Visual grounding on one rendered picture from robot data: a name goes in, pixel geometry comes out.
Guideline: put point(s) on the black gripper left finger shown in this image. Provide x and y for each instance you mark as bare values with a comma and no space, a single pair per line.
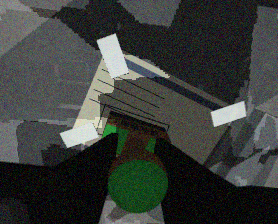
71,192

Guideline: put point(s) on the cream paper card taped down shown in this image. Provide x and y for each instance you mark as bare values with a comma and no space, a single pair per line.
194,120

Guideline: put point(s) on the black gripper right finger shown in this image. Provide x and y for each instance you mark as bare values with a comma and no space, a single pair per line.
196,195

